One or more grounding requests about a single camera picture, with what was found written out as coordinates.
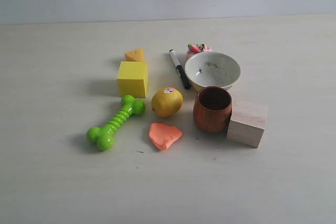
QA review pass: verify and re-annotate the green bone dog toy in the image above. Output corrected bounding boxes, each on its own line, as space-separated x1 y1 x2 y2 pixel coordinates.
86 95 146 151

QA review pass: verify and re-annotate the yellow cheese wedge toy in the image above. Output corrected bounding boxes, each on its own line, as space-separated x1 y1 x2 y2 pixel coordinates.
124 48 145 62

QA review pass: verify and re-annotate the white ceramic bowl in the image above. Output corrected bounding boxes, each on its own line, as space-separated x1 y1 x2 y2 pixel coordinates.
184 51 241 91

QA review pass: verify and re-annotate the yellow lemon with sticker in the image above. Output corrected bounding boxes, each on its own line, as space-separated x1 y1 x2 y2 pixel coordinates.
151 87 183 118

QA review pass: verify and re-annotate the yellow cube block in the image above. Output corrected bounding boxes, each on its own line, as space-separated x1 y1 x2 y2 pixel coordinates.
117 61 149 98

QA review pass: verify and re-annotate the pink strawberry cake toy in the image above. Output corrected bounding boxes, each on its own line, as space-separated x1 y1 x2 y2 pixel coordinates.
186 44 212 60

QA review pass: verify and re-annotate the black and white marker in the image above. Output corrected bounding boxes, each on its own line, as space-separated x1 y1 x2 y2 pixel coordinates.
169 49 191 90

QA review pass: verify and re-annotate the orange clay lump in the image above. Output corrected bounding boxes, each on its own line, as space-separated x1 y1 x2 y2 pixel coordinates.
149 123 183 151

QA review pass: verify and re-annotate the light wooden block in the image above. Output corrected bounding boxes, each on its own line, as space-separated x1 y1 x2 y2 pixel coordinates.
226 99 268 148

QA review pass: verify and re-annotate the brown wooden cup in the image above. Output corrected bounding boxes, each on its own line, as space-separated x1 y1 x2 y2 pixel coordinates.
193 86 232 133

